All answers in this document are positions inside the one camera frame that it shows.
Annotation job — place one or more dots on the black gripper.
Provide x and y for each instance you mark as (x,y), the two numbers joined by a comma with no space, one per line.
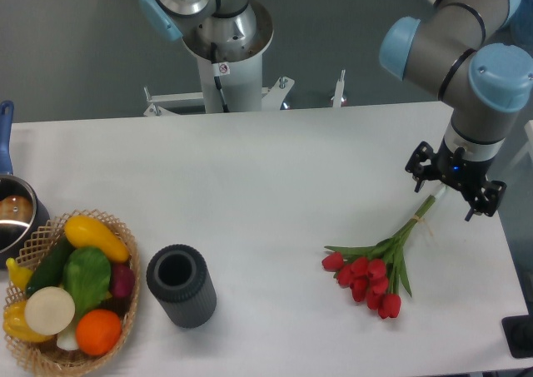
(469,177)

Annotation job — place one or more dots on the red tulip bouquet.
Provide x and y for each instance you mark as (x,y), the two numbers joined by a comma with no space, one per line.
(374,274)

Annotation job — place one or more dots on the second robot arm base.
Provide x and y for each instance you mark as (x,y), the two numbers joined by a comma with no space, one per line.
(215,30)

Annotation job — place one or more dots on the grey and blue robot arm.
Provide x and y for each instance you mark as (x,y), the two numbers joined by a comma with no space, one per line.
(486,85)

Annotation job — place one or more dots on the black device at table edge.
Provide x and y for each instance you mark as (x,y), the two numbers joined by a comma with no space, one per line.
(518,333)

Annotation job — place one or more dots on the dark grey ribbed vase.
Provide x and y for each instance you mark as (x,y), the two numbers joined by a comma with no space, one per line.
(179,279)

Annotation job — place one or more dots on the purple red onion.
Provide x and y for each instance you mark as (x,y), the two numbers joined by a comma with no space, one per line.
(122,281)

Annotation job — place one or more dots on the yellow squash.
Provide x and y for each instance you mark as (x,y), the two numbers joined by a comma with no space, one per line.
(84,231)

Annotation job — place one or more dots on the green lettuce leaf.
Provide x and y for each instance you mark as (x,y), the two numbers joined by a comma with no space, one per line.
(86,277)

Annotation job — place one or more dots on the orange fruit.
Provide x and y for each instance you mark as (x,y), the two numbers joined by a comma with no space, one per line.
(98,331)

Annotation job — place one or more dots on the green cucumber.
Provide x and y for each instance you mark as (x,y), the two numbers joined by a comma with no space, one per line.
(50,270)

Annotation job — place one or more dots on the woven wicker basket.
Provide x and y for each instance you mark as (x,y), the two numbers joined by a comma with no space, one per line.
(46,358)

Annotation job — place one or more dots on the yellow banana piece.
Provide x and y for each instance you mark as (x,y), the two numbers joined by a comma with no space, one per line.
(18,275)

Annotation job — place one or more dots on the yellow bell pepper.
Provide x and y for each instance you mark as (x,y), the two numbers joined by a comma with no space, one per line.
(15,325)

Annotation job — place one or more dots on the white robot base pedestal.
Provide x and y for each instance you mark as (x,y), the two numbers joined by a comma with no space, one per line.
(226,87)

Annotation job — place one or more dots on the blue handled saucepan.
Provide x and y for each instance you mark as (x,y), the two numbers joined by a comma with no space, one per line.
(22,213)

